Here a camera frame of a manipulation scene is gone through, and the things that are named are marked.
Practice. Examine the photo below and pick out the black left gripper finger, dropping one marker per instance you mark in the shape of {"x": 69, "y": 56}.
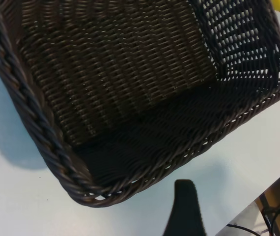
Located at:
{"x": 185, "y": 216}

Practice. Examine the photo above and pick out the dark brown wicker basket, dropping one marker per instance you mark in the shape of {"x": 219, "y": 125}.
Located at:
{"x": 105, "y": 73}

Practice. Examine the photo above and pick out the yellow banana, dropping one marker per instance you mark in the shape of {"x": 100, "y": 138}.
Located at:
{"x": 279, "y": 5}

